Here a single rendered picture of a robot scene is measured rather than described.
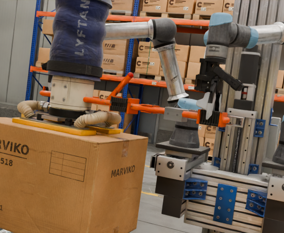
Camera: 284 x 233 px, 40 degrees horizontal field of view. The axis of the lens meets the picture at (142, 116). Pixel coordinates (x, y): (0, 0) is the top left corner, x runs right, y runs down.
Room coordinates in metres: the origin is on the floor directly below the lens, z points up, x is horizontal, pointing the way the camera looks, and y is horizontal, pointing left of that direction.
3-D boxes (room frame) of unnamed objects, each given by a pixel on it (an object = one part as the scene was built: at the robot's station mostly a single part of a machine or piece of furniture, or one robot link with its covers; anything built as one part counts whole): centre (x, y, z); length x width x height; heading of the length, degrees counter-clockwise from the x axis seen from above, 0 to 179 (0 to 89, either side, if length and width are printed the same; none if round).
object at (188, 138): (1.95, -0.23, 1.09); 0.15 x 0.15 x 0.10
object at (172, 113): (1.42, -0.12, 1.21); 0.07 x 0.07 x 0.04; 64
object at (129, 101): (1.51, 0.07, 1.21); 0.10 x 0.08 x 0.06; 154
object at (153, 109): (1.64, 0.07, 1.21); 0.93 x 0.30 x 0.04; 64
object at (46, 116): (1.62, 0.30, 1.15); 0.34 x 0.25 x 0.06; 64
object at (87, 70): (1.62, 0.30, 1.33); 0.23 x 0.23 x 0.04
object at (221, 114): (1.35, -0.24, 1.21); 0.08 x 0.07 x 0.05; 64
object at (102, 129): (1.71, 0.26, 1.11); 0.34 x 0.10 x 0.05; 64
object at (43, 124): (1.54, 0.34, 1.11); 0.34 x 0.10 x 0.05; 64
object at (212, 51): (1.37, -0.22, 1.44); 0.08 x 0.08 x 0.05
